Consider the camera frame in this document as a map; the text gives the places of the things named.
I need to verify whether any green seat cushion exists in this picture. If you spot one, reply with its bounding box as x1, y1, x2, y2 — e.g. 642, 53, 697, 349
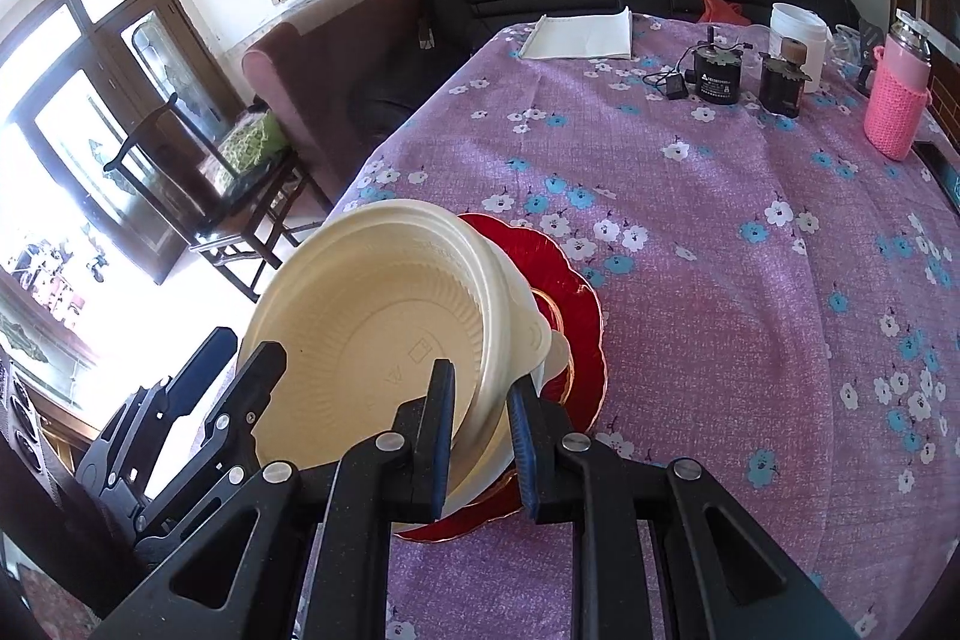
216, 111, 292, 176

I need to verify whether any black power adapter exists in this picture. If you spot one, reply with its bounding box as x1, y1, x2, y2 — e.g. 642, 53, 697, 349
643, 70, 689, 103

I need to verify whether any dark wooden chair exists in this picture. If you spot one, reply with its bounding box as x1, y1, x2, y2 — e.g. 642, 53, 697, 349
103, 92, 335, 304

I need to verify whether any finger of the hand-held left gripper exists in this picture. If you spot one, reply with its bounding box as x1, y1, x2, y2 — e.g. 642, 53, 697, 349
199, 340, 290, 483
161, 325, 239, 423

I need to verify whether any pink thermos with knit sleeve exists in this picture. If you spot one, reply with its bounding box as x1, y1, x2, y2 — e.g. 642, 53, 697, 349
862, 8, 935, 161

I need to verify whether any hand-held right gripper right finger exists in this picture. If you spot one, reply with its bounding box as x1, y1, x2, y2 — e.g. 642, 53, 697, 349
506, 381, 860, 640

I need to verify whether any white paper sheet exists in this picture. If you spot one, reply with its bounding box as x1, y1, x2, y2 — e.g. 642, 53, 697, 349
517, 6, 635, 61

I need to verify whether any maroon sofa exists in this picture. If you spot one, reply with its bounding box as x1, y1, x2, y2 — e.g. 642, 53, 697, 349
241, 0, 425, 214

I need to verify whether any small coffee grinder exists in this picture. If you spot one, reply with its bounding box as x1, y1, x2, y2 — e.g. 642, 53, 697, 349
757, 36, 815, 120

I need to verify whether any black smartphone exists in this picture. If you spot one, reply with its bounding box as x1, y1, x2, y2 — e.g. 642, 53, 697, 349
916, 139, 960, 195

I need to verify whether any cream plastic bowl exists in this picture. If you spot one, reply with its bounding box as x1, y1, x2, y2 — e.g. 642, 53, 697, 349
442, 235, 560, 513
244, 199, 552, 510

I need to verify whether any wooden glass door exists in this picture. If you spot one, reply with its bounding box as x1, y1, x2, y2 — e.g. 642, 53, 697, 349
0, 0, 248, 289

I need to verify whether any black cylindrical motor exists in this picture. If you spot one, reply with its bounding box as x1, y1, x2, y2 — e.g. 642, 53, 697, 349
690, 29, 751, 105

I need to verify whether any red cloth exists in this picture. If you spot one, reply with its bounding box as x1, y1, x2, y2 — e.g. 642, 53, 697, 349
701, 0, 751, 25

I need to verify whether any white plastic container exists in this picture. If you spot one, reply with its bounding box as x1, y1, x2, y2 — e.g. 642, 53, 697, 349
770, 2, 833, 75

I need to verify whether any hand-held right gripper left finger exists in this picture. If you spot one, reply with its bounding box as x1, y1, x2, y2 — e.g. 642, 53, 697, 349
90, 359, 457, 640

